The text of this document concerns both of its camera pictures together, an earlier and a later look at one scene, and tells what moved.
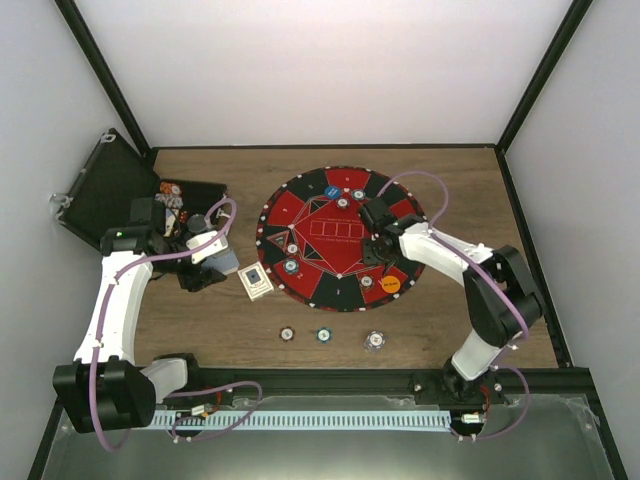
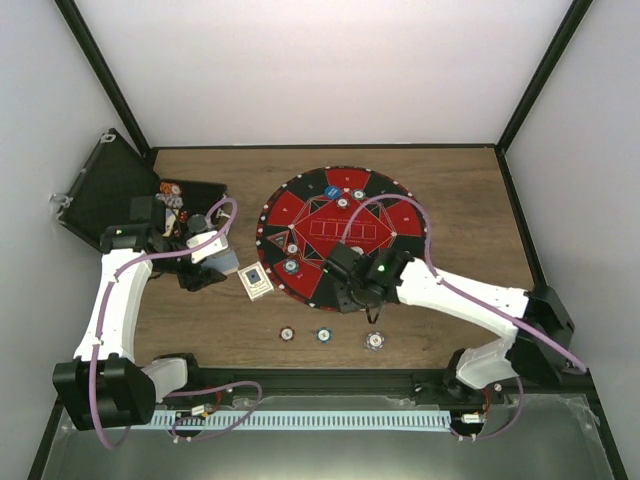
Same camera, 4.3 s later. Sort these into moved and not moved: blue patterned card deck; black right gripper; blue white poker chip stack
Moved: black right gripper
Not moved: blue patterned card deck; blue white poker chip stack
